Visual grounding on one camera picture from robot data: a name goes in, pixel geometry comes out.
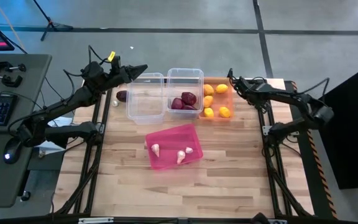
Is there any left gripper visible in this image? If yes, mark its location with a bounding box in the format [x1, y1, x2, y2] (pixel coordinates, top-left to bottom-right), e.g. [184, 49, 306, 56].
[104, 55, 149, 86]

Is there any clear plastic bin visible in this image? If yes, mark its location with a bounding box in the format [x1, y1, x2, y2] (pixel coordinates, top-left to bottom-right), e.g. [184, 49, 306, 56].
[125, 72, 166, 125]
[166, 68, 204, 119]

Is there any orange plastic bin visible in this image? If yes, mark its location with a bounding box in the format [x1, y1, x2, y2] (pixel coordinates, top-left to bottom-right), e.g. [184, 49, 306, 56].
[199, 77, 236, 121]

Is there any pink plastic bin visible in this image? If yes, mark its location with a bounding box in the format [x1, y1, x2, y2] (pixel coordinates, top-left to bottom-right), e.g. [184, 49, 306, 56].
[144, 123, 204, 171]

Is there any black tripod stand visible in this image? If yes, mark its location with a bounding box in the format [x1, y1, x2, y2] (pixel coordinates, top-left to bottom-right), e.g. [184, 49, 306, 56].
[31, 0, 75, 42]

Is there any grey desk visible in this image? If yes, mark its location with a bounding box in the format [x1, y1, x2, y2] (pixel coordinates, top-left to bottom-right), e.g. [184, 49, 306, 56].
[0, 54, 53, 208]

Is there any black screw clamp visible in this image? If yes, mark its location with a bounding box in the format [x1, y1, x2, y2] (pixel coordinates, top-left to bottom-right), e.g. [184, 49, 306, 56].
[0, 58, 27, 73]
[0, 71, 24, 88]

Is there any black round object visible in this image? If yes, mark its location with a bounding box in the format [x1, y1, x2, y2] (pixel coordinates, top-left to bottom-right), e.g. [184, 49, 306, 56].
[250, 212, 270, 224]

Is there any black computer mouse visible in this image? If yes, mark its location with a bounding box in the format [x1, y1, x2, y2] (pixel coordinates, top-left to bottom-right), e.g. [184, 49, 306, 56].
[3, 138, 24, 165]

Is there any black aluminium table frame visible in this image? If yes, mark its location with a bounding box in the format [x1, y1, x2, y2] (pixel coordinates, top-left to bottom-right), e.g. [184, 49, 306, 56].
[50, 68, 315, 224]

